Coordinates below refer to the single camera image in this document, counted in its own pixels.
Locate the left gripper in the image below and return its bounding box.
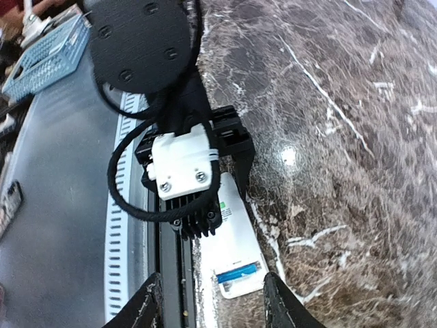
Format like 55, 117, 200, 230
135, 105, 256, 202

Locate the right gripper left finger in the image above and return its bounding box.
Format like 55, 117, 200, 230
103, 272, 163, 328

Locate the smartphone with patterned case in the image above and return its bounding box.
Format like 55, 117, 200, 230
0, 180, 24, 237

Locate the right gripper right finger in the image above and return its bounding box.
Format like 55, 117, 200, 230
263, 272, 325, 328

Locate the blue perforated plastic basket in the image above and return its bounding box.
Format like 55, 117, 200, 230
2, 14, 90, 102

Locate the blue battery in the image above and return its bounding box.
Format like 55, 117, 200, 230
216, 264, 257, 284

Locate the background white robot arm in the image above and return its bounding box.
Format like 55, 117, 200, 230
20, 0, 52, 49

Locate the white slotted cable duct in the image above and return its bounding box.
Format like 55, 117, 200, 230
102, 92, 151, 324

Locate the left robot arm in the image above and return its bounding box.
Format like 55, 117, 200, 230
84, 1, 255, 196

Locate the white remote control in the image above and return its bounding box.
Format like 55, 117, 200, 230
200, 172, 268, 299

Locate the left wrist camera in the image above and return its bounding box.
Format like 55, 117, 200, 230
135, 124, 222, 240

